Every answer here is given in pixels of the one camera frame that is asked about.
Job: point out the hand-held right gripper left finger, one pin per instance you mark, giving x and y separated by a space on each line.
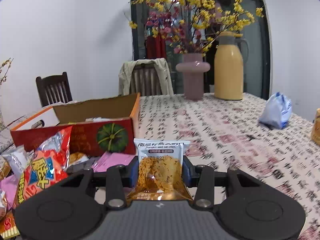
133 172

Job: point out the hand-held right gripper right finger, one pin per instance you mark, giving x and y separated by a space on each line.
186 172

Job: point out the pink snack packet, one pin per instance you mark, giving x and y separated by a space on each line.
8 190
112 160

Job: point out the orange pumpkin print cardboard box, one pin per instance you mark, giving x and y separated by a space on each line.
87 140

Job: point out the red puffed snack bag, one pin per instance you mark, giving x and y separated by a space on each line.
42 170

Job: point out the silver snack packet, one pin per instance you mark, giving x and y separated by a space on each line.
17 160

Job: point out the gold edged spicy strip packet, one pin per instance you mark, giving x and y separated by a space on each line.
8 225

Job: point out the pink mushroom shaped vase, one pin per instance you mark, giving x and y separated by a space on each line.
192 80

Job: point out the brown wooden chair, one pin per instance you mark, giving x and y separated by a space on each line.
145 80

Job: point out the beige jacket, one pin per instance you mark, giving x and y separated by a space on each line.
163 77

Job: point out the yellow thermos jug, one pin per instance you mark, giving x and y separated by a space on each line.
228 75

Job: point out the blue white plastic bag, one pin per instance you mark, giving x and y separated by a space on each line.
276 112

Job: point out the dark wooden chair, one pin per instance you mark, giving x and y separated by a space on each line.
53 90

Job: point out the red hanging garment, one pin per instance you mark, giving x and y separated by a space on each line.
155 47

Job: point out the grey printed cloth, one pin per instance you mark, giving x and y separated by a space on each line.
6 140

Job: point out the pink vase with blossom branches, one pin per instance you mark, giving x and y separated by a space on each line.
255 55

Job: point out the orange jar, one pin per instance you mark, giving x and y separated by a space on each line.
316 130

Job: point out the yellow and pink blossom branches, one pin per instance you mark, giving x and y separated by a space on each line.
162 30

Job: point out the thin yellow blossom branches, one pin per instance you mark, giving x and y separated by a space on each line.
5 66

